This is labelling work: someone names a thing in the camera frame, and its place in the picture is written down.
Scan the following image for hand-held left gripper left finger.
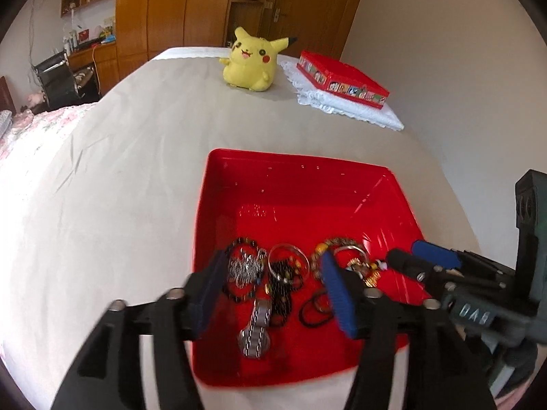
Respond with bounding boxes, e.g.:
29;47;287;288
51;250;229;410

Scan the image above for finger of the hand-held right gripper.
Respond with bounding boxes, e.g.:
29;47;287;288
387;248;505;300
412;240;513;278

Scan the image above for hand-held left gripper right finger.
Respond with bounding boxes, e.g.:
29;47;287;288
320;251;496;410

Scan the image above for gold chain pendant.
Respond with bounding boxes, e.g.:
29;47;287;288
348;258;387;289

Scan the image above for black hair tie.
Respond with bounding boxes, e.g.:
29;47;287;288
299;290;338;329

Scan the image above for silver chain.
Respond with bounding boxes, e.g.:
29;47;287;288
228;254;263;287

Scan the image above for brown bead bracelet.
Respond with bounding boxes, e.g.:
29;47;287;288
311;237;368;283

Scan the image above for thin silver bangle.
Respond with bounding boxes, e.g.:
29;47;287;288
333;243;370;274

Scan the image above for black bead necklace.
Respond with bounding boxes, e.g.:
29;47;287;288
265;256;308;327

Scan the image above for black bead bracelet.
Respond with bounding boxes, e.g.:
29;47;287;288
222;239;268;304

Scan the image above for silver metal watch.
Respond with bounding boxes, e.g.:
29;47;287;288
237;297;274;359

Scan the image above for wide silver bangle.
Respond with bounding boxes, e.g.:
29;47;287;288
268;243;310;283

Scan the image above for red plastic tray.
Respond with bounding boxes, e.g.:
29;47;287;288
191;149;432;389

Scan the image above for folded white lace cloth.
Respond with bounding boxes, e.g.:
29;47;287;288
280;60;404;131

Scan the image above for bed with beige sheet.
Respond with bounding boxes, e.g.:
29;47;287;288
0;47;483;410

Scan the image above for red cartoon printed lid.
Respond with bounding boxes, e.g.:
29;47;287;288
297;50;391;110

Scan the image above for yellow plush toy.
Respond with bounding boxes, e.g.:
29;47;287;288
219;26;298;92

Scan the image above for pink floral bedspread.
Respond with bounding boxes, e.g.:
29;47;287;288
0;102;97;172

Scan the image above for wooden desk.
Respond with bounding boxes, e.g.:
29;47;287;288
66;40;118;97

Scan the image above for black office chair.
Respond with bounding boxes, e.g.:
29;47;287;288
32;51;101;112

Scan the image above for wooden door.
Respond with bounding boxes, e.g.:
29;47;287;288
267;0;370;58

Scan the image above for dark wooden headboard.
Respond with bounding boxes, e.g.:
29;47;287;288
0;76;18;116

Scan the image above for wooden wardrobe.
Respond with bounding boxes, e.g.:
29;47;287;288
115;0;274;63

